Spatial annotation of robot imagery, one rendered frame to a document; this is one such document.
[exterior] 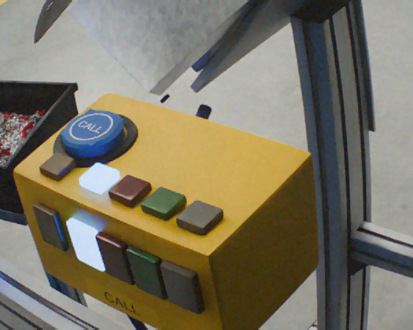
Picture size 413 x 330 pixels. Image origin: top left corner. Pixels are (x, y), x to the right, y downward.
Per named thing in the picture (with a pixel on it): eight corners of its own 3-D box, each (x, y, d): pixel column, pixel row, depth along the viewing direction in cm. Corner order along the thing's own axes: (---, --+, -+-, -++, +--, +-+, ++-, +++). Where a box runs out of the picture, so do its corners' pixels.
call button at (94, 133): (140, 137, 57) (135, 114, 56) (97, 174, 55) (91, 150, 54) (94, 122, 60) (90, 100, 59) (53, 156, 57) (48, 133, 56)
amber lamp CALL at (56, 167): (77, 166, 55) (75, 158, 55) (58, 182, 54) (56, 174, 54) (58, 159, 56) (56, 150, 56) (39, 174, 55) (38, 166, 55)
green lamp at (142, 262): (172, 295, 52) (162, 257, 50) (165, 302, 51) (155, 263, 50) (141, 282, 53) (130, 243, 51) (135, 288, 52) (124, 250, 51)
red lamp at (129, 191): (153, 190, 52) (151, 181, 52) (132, 209, 51) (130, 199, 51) (129, 181, 53) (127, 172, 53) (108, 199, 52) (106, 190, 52)
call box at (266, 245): (322, 280, 59) (315, 146, 53) (230, 375, 53) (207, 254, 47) (134, 211, 68) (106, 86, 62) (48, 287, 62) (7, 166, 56)
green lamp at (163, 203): (188, 203, 51) (186, 194, 50) (167, 222, 50) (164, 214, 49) (162, 193, 52) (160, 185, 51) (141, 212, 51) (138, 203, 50)
